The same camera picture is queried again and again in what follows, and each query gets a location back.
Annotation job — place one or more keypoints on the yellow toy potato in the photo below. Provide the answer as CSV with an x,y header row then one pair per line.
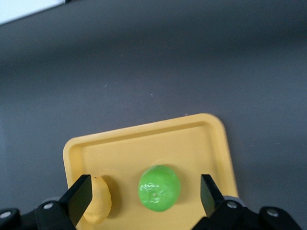
x,y
100,203

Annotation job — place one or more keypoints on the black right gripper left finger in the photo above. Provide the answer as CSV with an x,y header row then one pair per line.
x,y
76,201

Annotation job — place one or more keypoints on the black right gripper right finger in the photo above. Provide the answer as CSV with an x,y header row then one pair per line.
x,y
211,198

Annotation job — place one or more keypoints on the dark grey table mat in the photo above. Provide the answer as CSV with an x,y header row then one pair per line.
x,y
144,72

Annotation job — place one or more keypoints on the yellow plastic tray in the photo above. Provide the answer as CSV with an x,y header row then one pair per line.
x,y
168,143

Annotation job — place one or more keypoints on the green toy apple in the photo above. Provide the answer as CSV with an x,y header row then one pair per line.
x,y
159,189

